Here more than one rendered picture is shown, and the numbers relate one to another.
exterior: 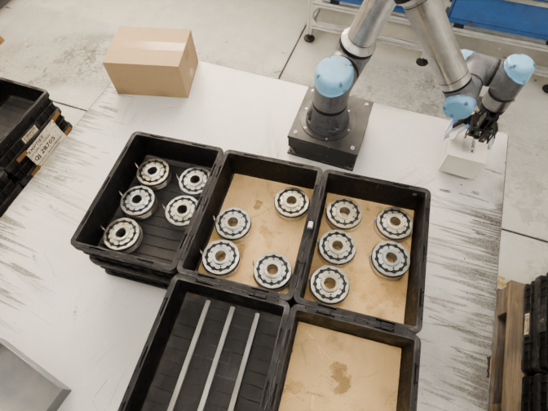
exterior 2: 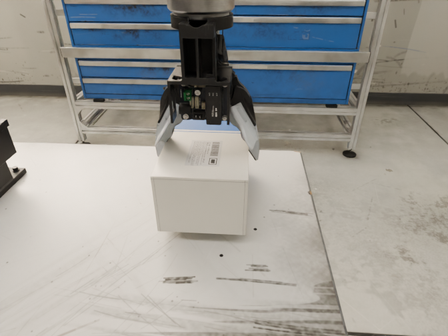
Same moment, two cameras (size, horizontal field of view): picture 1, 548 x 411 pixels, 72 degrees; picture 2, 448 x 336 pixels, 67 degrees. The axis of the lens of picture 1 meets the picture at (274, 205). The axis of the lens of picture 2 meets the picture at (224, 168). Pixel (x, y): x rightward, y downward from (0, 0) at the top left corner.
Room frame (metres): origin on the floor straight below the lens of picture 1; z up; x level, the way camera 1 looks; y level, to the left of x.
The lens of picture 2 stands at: (0.39, -0.56, 1.04)
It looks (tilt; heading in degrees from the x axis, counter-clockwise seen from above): 33 degrees down; 341
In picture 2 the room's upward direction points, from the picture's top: straight up
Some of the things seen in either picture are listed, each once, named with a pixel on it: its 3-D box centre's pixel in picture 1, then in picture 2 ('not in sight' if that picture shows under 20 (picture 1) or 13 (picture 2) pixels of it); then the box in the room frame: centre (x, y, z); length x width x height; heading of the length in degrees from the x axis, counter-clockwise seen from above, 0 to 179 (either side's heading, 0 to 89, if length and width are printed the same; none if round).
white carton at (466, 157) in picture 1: (464, 145); (208, 166); (0.81, -0.68, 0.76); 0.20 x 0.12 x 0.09; 158
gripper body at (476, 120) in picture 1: (484, 120); (203, 69); (0.78, -0.66, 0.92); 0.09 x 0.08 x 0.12; 158
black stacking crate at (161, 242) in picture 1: (158, 204); not in sight; (0.56, 0.34, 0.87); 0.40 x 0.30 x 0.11; 163
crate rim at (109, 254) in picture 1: (152, 195); not in sight; (0.56, 0.34, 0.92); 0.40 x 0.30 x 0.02; 163
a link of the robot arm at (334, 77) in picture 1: (333, 83); not in sight; (0.92, -0.21, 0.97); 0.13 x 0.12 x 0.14; 149
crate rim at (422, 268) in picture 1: (366, 243); not in sight; (0.39, -0.23, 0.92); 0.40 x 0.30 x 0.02; 163
